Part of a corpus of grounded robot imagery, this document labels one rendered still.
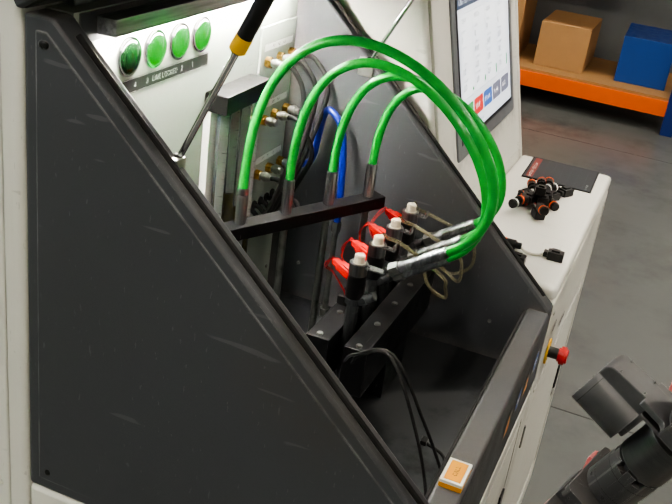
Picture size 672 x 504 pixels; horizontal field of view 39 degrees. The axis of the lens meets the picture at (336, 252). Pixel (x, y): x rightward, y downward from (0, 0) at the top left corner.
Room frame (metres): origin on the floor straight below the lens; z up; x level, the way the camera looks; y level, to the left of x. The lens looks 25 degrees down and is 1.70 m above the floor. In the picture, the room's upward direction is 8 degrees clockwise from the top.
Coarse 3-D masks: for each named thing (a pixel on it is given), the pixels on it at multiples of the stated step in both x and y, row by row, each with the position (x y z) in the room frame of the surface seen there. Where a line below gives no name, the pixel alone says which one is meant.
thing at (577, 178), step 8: (536, 160) 2.19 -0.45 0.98; (544, 160) 2.20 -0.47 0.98; (528, 168) 2.13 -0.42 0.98; (536, 168) 2.13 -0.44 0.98; (544, 168) 2.14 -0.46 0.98; (552, 168) 2.15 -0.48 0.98; (560, 168) 2.16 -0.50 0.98; (568, 168) 2.17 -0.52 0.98; (576, 168) 2.18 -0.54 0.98; (528, 176) 2.07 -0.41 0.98; (536, 176) 2.08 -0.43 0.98; (544, 176) 2.09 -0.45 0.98; (552, 176) 2.09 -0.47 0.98; (560, 176) 2.10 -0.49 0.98; (568, 176) 2.11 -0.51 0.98; (576, 176) 2.12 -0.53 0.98; (584, 176) 2.13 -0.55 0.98; (592, 176) 2.13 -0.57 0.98; (560, 184) 2.05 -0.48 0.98; (568, 184) 2.05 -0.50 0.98; (576, 184) 2.06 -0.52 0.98; (584, 184) 2.07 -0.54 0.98; (592, 184) 2.08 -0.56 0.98
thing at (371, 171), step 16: (400, 96) 1.50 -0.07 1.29; (384, 112) 1.51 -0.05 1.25; (384, 128) 1.51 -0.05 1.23; (480, 128) 1.45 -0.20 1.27; (496, 144) 1.45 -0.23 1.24; (496, 160) 1.44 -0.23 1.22; (368, 176) 1.51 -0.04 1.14; (368, 192) 1.51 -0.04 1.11; (464, 224) 1.45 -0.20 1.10; (432, 240) 1.47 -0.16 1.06
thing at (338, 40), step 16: (304, 48) 1.30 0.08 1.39; (320, 48) 1.29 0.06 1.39; (368, 48) 1.27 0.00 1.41; (384, 48) 1.26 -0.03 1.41; (288, 64) 1.31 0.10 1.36; (416, 64) 1.24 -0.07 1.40; (272, 80) 1.31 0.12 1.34; (432, 80) 1.23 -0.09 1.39; (448, 96) 1.23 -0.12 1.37; (256, 112) 1.32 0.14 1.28; (464, 112) 1.22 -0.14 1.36; (256, 128) 1.32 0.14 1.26; (480, 144) 1.21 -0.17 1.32; (240, 176) 1.33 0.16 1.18; (496, 176) 1.20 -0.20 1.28; (240, 192) 1.32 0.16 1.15; (496, 192) 1.20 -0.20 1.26; (480, 224) 1.20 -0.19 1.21; (464, 240) 1.21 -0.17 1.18
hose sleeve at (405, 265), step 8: (440, 248) 1.22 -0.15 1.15; (416, 256) 1.23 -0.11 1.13; (424, 256) 1.22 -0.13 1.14; (432, 256) 1.22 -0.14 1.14; (440, 256) 1.21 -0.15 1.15; (448, 256) 1.21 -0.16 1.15; (400, 264) 1.23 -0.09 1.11; (408, 264) 1.23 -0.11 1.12; (416, 264) 1.22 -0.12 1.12; (424, 264) 1.22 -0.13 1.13; (400, 272) 1.23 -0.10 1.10
